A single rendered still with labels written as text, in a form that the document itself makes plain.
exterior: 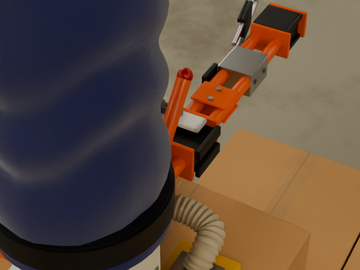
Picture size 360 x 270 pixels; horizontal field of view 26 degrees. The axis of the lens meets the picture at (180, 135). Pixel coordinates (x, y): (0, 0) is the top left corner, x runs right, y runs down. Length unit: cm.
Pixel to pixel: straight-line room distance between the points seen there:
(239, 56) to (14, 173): 61
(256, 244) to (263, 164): 73
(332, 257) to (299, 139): 115
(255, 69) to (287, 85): 181
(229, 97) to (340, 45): 215
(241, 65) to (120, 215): 53
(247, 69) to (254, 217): 24
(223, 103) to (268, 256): 24
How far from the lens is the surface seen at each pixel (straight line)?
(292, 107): 298
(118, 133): 76
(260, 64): 130
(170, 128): 109
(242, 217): 125
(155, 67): 76
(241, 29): 138
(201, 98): 122
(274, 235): 122
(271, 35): 138
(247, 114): 293
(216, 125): 116
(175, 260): 115
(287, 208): 183
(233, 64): 129
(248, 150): 196
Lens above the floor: 185
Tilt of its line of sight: 41 degrees down
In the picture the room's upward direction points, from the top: straight up
